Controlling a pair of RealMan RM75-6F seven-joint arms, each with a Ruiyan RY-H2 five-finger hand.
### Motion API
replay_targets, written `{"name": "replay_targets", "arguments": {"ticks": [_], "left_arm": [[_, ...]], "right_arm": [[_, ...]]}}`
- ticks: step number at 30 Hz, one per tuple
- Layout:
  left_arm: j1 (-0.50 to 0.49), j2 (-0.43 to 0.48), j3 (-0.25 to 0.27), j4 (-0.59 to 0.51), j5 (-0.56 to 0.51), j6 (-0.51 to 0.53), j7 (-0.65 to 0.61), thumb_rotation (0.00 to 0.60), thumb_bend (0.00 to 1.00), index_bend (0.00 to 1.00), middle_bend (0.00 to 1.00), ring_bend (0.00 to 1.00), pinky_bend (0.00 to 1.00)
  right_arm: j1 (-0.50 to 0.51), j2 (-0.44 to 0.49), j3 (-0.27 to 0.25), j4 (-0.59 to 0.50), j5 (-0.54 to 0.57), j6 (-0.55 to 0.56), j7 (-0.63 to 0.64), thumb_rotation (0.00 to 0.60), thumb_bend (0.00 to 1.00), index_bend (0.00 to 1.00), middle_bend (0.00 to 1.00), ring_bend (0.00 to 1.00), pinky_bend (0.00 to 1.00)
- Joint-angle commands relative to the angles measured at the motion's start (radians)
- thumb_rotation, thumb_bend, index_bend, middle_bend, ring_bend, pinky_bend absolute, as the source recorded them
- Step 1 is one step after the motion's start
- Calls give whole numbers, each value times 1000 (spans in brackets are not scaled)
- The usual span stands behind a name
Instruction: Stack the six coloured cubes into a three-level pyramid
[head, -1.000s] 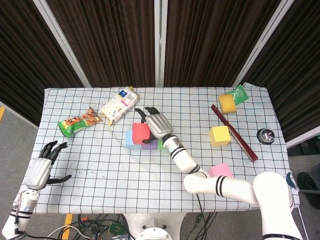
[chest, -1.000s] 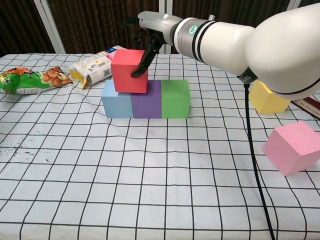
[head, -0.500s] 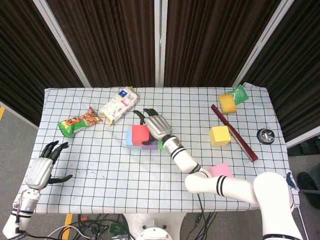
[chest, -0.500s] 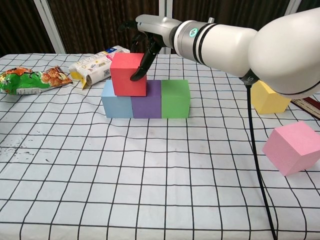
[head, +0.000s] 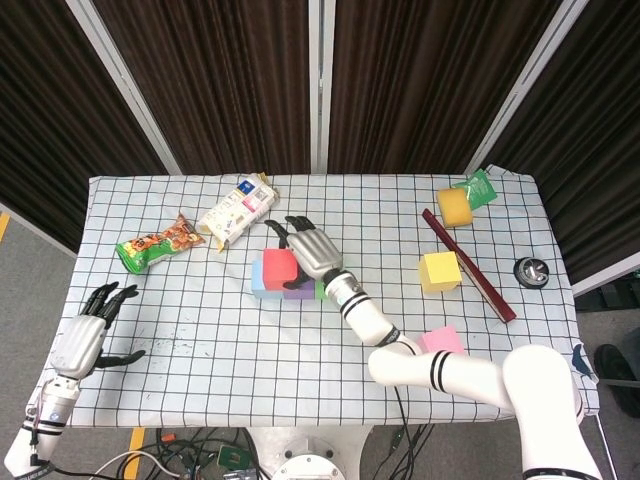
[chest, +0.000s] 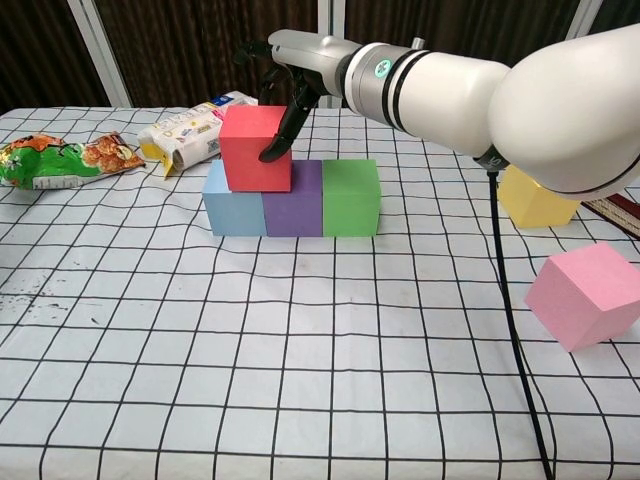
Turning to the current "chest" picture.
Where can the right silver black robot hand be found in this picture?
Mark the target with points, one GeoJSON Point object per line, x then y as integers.
{"type": "Point", "coordinates": [315, 60]}

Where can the red foam cube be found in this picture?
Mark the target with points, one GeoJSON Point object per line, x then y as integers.
{"type": "Point", "coordinates": [245, 155]}

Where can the green foam cube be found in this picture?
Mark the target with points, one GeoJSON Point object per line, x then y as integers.
{"type": "Point", "coordinates": [350, 200]}

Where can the light blue foam cube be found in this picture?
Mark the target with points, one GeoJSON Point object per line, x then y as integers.
{"type": "Point", "coordinates": [235, 210]}

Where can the pink foam cube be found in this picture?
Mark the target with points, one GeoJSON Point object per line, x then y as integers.
{"type": "Point", "coordinates": [580, 295]}

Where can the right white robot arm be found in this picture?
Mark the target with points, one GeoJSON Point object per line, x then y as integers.
{"type": "Point", "coordinates": [500, 100]}

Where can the dark brown ribbed partition panel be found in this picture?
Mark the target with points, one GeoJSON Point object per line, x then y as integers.
{"type": "Point", "coordinates": [450, 20]}
{"type": "Point", "coordinates": [35, 50]}
{"type": "Point", "coordinates": [615, 12]}
{"type": "Point", "coordinates": [175, 45]}

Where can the white snack package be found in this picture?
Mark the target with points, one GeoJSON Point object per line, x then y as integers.
{"type": "Point", "coordinates": [190, 132]}

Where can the purple foam cube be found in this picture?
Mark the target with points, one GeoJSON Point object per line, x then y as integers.
{"type": "Point", "coordinates": [295, 212]}

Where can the yellow foam cube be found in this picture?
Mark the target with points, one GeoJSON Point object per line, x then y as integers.
{"type": "Point", "coordinates": [530, 205]}

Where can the green orange snack bag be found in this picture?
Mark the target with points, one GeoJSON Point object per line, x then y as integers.
{"type": "Point", "coordinates": [65, 160]}

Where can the white checkered tablecloth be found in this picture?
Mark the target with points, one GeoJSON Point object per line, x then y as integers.
{"type": "Point", "coordinates": [300, 350]}

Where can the dark red long box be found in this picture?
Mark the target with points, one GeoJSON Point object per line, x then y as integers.
{"type": "Point", "coordinates": [615, 212]}

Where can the white partition post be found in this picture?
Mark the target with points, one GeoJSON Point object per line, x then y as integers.
{"type": "Point", "coordinates": [101, 50]}
{"type": "Point", "coordinates": [582, 15]}
{"type": "Point", "coordinates": [331, 15]}

